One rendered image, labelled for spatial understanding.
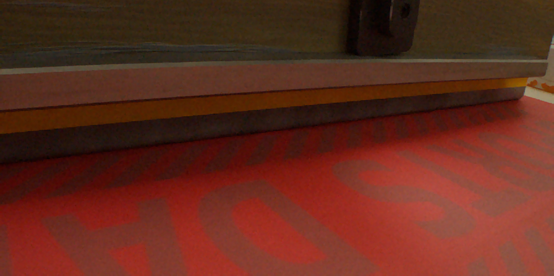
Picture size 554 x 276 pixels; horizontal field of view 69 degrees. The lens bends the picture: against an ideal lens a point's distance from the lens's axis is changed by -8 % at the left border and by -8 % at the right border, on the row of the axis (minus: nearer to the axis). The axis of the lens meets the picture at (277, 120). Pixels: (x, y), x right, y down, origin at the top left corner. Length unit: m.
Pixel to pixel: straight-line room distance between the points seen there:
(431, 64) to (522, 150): 0.06
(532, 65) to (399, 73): 0.12
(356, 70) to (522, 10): 0.15
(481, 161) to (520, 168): 0.02
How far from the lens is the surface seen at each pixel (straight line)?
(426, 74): 0.19
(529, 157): 0.21
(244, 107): 0.16
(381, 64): 0.16
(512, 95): 0.32
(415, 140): 0.19
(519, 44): 0.29
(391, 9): 0.16
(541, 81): 0.41
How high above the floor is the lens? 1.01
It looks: 18 degrees down
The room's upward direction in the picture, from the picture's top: 7 degrees clockwise
